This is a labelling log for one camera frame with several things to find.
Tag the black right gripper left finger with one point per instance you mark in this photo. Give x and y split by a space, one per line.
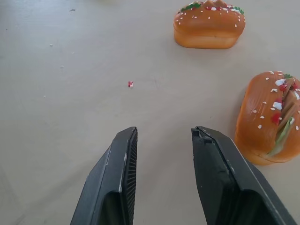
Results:
105 178

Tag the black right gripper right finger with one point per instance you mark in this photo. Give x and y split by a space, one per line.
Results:
220 178

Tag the toy hot dog bun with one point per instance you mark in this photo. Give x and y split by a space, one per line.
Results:
255 117
206 30

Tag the toy hot dog bun top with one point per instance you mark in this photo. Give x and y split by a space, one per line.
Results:
206 30

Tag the small red crumb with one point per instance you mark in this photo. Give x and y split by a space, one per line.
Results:
130 84

